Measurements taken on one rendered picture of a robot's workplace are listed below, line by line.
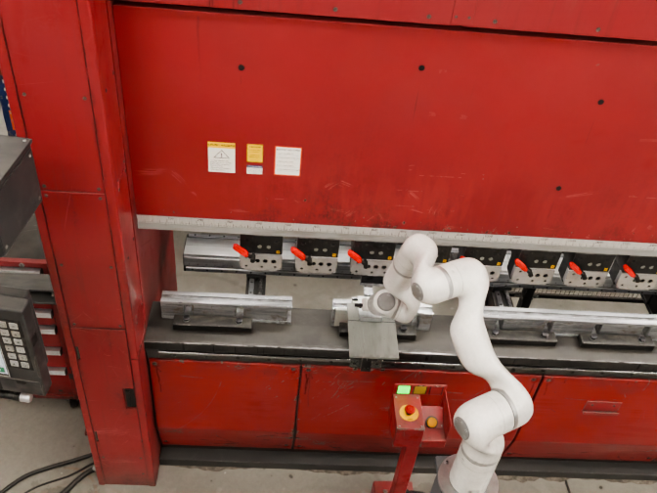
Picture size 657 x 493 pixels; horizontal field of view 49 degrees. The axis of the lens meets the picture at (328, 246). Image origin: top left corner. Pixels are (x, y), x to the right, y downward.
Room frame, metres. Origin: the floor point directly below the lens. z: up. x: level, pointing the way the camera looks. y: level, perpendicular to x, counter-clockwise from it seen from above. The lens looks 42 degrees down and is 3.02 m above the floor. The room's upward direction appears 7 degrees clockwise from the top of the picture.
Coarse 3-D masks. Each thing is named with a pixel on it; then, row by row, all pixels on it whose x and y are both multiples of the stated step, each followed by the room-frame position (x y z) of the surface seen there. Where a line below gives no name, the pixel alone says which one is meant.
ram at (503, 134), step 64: (128, 64) 1.86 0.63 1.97; (192, 64) 1.87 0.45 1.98; (256, 64) 1.89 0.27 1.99; (320, 64) 1.91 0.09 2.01; (384, 64) 1.93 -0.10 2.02; (448, 64) 1.94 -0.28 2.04; (512, 64) 1.96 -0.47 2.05; (576, 64) 1.98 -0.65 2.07; (640, 64) 2.00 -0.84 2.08; (128, 128) 1.86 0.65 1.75; (192, 128) 1.87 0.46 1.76; (256, 128) 1.89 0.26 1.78; (320, 128) 1.91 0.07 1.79; (384, 128) 1.93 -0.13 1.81; (448, 128) 1.95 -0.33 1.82; (512, 128) 1.97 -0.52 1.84; (576, 128) 1.99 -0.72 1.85; (640, 128) 2.00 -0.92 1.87; (192, 192) 1.87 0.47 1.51; (256, 192) 1.89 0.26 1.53; (320, 192) 1.91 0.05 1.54; (384, 192) 1.93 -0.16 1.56; (448, 192) 1.95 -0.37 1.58; (512, 192) 1.97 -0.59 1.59; (576, 192) 1.99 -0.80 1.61; (640, 192) 2.01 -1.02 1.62
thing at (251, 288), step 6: (246, 276) 2.16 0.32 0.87; (252, 276) 2.16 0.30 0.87; (258, 276) 2.16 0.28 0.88; (264, 276) 2.16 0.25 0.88; (246, 282) 2.15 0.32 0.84; (252, 282) 2.14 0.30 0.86; (258, 282) 2.16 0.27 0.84; (264, 282) 2.16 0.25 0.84; (246, 288) 2.12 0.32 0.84; (252, 288) 2.11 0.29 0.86; (258, 288) 2.11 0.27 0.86; (264, 288) 2.13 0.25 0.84; (258, 294) 2.07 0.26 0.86; (264, 294) 2.09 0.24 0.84
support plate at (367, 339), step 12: (348, 312) 1.90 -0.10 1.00; (348, 324) 1.84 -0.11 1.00; (360, 324) 1.85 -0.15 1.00; (372, 324) 1.85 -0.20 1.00; (384, 324) 1.86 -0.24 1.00; (348, 336) 1.78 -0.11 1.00; (360, 336) 1.78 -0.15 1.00; (372, 336) 1.79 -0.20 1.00; (384, 336) 1.80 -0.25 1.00; (396, 336) 1.80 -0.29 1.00; (360, 348) 1.73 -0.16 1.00; (372, 348) 1.73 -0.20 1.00; (384, 348) 1.74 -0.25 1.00; (396, 348) 1.75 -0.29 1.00
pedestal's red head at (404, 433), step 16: (400, 384) 1.71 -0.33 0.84; (416, 384) 1.72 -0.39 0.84; (432, 384) 1.73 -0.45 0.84; (400, 400) 1.68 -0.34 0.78; (416, 400) 1.69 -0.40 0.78; (400, 416) 1.61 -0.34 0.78; (448, 416) 1.63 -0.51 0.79; (400, 432) 1.56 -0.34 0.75; (416, 432) 1.57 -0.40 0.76; (432, 432) 1.61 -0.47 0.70; (448, 432) 1.58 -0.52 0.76
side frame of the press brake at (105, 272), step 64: (0, 0) 1.63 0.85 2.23; (64, 0) 1.64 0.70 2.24; (0, 64) 1.62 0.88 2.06; (64, 64) 1.64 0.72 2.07; (64, 128) 1.64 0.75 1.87; (64, 192) 1.63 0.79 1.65; (128, 192) 1.80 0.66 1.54; (64, 256) 1.63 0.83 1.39; (128, 256) 1.70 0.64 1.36; (64, 320) 1.62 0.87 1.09; (128, 320) 1.64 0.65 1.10; (128, 384) 1.64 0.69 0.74; (128, 448) 1.64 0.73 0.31
